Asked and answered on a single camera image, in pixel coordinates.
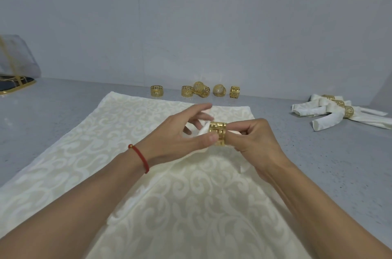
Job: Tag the person's right forearm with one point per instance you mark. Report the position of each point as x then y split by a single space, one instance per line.
321 222

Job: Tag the person's right thumb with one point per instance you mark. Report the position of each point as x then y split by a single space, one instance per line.
234 140

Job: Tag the cream patterned table cloth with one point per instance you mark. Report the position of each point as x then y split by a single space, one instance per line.
183 212

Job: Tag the person's left middle finger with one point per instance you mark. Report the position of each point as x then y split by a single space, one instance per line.
203 118

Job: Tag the person's left thumb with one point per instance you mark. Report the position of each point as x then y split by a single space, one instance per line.
205 140

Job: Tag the black tray with gold rim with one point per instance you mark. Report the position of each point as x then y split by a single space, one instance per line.
15 85

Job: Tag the white napkin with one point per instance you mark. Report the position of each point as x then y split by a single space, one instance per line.
307 110
315 97
325 122
202 131

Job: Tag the person's left forearm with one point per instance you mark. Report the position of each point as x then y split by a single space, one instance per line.
76 206

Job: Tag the row of gold rings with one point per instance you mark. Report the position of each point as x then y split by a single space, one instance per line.
200 90

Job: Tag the person's right hand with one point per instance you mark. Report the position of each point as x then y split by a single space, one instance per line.
260 148

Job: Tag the person's left hand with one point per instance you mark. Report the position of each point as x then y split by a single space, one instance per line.
171 139

